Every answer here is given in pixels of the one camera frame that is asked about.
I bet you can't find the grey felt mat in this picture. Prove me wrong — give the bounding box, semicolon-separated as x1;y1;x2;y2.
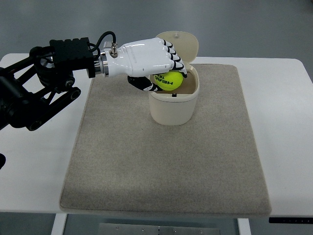
59;64;271;217

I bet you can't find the white right table leg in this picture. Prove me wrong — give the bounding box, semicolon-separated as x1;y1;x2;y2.
237;218;252;235

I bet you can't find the beige bin with lid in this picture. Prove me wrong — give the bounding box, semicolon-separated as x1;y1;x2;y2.
149;31;200;125

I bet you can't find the yellow tennis ball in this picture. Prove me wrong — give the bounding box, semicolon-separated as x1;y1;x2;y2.
154;71;183;91

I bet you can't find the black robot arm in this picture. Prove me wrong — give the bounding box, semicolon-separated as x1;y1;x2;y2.
0;31;117;131

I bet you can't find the black table control panel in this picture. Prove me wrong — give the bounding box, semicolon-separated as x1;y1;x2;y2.
268;217;313;224

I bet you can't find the white left table leg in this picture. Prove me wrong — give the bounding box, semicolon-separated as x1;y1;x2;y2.
51;213;67;235

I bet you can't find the clear floor socket cover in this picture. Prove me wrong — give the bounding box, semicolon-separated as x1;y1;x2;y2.
103;41;112;48

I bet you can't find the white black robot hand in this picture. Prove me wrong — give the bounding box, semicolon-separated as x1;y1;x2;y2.
94;37;187;92

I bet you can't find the white table leg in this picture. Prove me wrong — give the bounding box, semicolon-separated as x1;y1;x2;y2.
237;218;252;235
51;213;67;235

